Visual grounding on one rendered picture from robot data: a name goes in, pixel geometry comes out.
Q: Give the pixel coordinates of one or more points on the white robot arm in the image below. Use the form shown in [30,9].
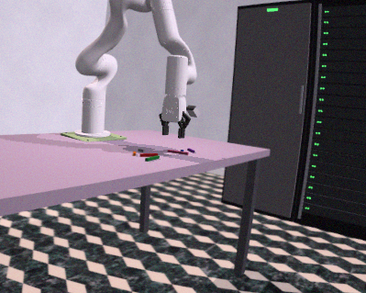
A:
[180,65]

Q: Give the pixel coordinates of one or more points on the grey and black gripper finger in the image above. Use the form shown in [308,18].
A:
[183,126]
[165,127]

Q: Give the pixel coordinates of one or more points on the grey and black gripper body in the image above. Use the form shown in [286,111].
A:
[173,108]

